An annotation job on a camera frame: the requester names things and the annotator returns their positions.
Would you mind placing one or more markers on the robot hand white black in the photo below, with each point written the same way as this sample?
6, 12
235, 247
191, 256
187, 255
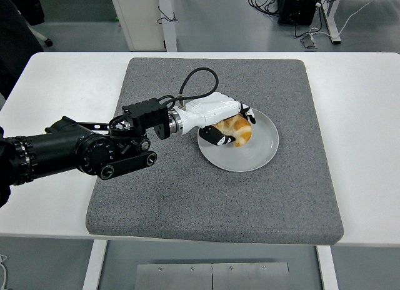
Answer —
212, 108

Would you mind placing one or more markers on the black computer box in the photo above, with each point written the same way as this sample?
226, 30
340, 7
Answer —
297, 5

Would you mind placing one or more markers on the grey round plate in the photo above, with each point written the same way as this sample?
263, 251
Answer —
250, 157

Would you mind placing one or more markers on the small grey floor device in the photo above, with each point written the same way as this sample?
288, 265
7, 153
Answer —
308, 42

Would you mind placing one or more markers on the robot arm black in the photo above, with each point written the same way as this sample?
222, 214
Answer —
62, 149

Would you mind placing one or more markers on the white desk leg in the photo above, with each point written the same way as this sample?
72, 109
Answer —
332, 15

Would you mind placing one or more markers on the grey metal plate with screws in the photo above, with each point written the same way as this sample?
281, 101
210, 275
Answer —
212, 276

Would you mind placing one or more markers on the white background post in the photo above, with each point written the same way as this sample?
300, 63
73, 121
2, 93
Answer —
168, 33

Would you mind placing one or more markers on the black office chair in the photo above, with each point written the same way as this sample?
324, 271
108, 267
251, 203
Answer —
15, 37

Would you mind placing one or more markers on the white table leg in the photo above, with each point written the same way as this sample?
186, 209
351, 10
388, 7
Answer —
93, 268
327, 271

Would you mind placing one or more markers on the white background panel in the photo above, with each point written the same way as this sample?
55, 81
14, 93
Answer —
137, 18

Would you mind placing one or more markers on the golden croissant bread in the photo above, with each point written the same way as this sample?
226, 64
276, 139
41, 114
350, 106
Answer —
242, 132

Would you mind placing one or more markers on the grey felt mat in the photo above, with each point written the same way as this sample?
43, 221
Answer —
187, 202

